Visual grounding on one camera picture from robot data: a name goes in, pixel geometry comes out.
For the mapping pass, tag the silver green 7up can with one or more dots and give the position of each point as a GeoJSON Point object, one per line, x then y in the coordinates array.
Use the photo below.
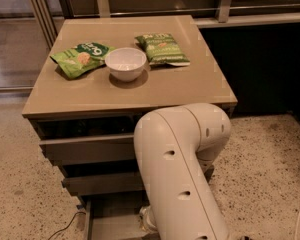
{"type": "Point", "coordinates": [146, 215]}

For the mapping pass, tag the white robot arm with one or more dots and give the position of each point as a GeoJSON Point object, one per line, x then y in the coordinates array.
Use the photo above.
{"type": "Point", "coordinates": [174, 147]}

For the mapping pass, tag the top grey drawer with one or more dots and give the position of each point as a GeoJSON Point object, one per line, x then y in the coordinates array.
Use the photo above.
{"type": "Point", "coordinates": [91, 149]}

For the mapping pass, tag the grey drawer cabinet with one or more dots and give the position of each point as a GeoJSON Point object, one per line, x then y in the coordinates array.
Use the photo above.
{"type": "Point", "coordinates": [99, 104]}

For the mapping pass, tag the middle grey drawer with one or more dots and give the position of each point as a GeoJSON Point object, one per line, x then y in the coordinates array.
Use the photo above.
{"type": "Point", "coordinates": [103, 184]}

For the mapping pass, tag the bottom open grey drawer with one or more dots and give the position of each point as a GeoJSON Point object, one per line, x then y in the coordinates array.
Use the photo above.
{"type": "Point", "coordinates": [116, 217]}

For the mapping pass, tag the white bowl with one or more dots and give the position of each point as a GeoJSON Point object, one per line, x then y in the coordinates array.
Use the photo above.
{"type": "Point", "coordinates": [126, 64]}

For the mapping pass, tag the right green snack bag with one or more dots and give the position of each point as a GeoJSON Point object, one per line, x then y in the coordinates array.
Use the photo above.
{"type": "Point", "coordinates": [162, 49]}

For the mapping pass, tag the green snack bag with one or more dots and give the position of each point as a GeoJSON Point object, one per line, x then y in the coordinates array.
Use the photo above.
{"type": "Point", "coordinates": [82, 58]}
{"type": "Point", "coordinates": [162, 49]}

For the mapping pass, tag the left green snack bag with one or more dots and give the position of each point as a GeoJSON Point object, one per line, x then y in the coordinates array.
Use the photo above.
{"type": "Point", "coordinates": [82, 58]}

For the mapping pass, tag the metal railing frame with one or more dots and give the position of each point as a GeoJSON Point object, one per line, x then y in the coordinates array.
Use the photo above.
{"type": "Point", "coordinates": [208, 13]}

